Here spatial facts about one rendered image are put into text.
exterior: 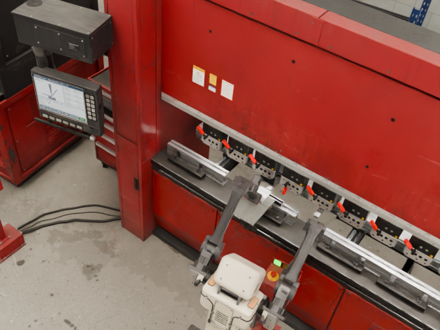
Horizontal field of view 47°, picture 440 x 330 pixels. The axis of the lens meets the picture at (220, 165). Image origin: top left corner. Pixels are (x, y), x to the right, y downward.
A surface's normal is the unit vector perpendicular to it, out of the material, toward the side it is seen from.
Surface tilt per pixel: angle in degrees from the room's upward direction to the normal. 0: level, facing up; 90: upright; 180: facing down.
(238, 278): 48
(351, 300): 90
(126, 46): 90
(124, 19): 90
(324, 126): 90
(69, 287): 0
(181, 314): 0
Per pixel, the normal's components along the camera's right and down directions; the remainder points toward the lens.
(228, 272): -0.32, -0.06
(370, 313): -0.58, 0.53
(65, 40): -0.36, 0.63
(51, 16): 0.08, -0.71
